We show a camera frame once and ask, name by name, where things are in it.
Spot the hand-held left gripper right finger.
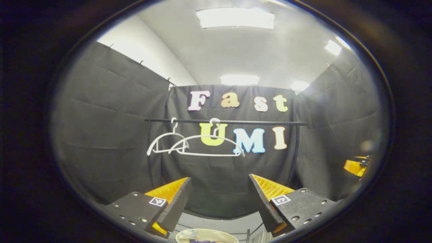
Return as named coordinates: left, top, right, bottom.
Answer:
left=249, top=174, right=338, bottom=238

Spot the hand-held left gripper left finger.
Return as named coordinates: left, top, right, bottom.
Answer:
left=103, top=177, right=193, bottom=239

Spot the beige laundry hamper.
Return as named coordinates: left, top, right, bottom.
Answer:
left=175, top=228, right=239, bottom=243

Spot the white clothes hanger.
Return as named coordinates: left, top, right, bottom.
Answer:
left=168, top=118, right=246, bottom=157
left=147, top=117, right=189, bottom=156

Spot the black clothes rack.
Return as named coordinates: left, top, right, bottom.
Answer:
left=144, top=118, right=308, bottom=237

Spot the black backdrop cloth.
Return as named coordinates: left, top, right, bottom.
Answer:
left=51, top=40, right=382, bottom=218

